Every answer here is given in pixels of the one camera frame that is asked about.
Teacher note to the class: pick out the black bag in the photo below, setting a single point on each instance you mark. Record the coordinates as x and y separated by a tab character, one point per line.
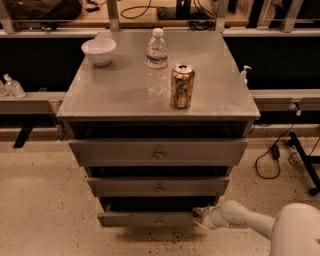
43	9

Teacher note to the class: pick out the grey drawer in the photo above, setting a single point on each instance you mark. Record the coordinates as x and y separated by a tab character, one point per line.
158	152
151	211
157	186

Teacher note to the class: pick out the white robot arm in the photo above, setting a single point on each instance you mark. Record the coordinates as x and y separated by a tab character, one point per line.
294	231

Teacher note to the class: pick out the orange soda can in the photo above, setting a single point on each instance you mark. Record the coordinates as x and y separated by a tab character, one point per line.
182	81

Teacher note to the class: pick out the grey top drawer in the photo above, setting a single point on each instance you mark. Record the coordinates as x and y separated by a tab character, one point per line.
158	152

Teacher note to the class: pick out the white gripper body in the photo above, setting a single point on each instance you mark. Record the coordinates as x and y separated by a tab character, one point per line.
211	217

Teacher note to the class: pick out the grey drawer cabinet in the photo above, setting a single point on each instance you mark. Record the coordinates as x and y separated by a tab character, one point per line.
113	102

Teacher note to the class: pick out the grey metal rail frame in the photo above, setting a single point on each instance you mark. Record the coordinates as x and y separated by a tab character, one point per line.
253	18

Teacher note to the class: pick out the small white pump bottle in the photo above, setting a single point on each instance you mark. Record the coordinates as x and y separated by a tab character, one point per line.
244	72

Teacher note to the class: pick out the black stand leg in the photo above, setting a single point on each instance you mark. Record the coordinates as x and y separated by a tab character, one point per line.
308	162

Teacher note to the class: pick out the grey bottom drawer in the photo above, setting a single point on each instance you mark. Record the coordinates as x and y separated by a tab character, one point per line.
151	211

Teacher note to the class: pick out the grey middle drawer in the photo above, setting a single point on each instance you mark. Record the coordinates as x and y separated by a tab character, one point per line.
157	186

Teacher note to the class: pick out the white bowl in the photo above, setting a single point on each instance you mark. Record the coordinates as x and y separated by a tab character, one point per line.
99	50

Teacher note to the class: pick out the clear sanitizer pump bottle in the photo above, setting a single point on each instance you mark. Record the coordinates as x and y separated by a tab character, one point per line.
13	87

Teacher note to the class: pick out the clear plastic water bottle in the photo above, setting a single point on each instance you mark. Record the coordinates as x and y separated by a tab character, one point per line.
157	63

